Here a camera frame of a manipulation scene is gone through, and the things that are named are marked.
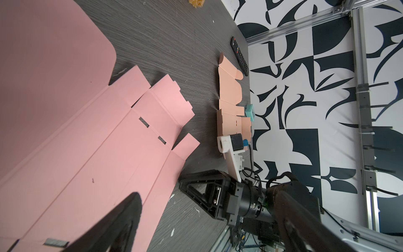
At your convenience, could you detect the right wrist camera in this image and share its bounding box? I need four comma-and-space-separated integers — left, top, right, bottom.
217, 133, 249, 182

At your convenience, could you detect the peach flat cardboard box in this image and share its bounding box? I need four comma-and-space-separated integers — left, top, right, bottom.
217, 53, 252, 143

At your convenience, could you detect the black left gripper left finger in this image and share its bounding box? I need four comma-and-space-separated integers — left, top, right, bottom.
64, 192, 142, 252

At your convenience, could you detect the grey wall hook rail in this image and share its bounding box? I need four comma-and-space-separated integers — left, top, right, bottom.
350, 6, 398, 232

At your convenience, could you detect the black remote control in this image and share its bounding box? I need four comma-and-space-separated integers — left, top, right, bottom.
230, 37, 249, 76

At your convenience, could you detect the brown teddy bear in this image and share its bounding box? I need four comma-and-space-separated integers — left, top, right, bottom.
188, 0, 205, 8

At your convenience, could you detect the pink cardboard box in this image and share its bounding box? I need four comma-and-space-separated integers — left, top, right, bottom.
1, 1, 199, 252

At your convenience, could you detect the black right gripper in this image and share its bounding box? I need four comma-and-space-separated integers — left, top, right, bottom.
178, 170, 274, 227

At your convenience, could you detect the small teal alarm clock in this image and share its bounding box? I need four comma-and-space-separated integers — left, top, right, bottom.
245, 104, 256, 122

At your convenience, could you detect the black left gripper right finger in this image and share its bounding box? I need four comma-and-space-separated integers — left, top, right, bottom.
275, 191, 354, 252

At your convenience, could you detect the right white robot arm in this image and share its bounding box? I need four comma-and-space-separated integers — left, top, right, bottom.
178, 170, 403, 252

